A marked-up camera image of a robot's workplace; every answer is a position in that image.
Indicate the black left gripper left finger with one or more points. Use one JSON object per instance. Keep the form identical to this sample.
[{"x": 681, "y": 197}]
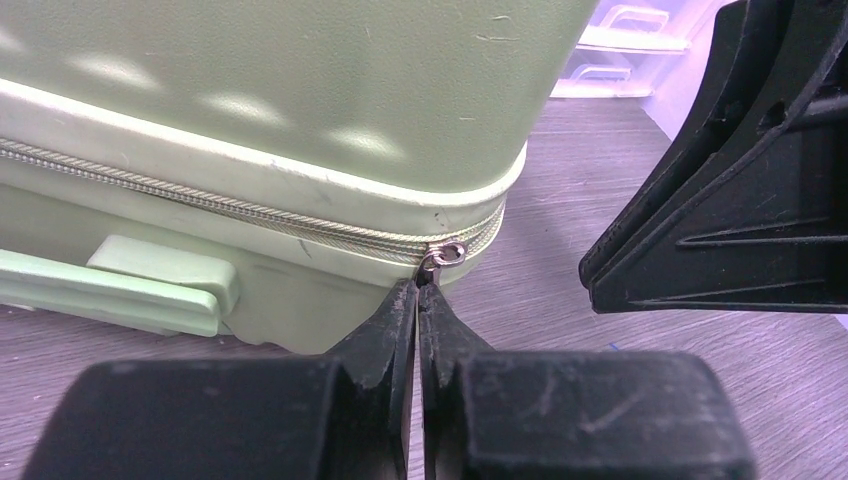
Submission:
[{"x": 369, "y": 426}]

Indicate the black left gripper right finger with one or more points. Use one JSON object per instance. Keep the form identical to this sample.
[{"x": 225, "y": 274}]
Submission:
[{"x": 444, "y": 341}]

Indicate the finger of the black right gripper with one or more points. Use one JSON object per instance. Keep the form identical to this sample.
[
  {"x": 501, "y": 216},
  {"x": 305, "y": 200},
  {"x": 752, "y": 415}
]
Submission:
[{"x": 747, "y": 209}]

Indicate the metal zipper pull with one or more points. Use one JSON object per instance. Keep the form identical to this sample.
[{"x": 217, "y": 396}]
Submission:
[{"x": 438, "y": 257}]

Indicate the green ribbed hard-shell suitcase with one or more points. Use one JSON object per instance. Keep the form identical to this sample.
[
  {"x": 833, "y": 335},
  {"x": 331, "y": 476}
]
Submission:
[{"x": 264, "y": 169}]

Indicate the white plastic drawer organizer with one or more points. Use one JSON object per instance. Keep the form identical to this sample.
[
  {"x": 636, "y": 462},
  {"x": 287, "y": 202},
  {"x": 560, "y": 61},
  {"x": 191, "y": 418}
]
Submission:
[{"x": 628, "y": 45}]

